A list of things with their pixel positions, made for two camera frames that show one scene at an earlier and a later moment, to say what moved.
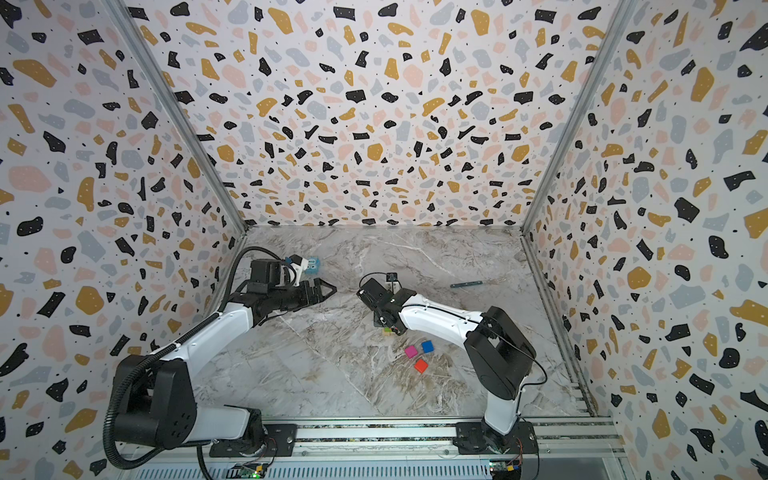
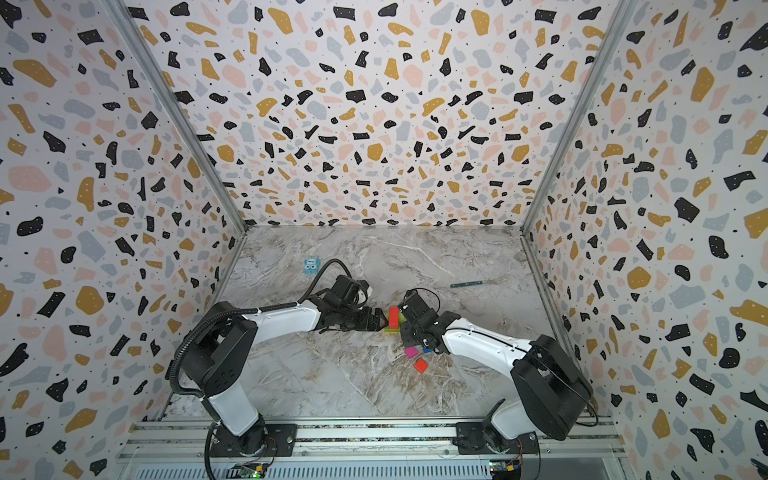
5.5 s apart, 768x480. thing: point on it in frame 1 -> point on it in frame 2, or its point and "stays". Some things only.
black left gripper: x=304 y=298 -> x=365 y=324
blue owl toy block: x=314 y=263 stays
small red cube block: x=421 y=365 stays
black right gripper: x=377 y=301 -> x=414 y=324
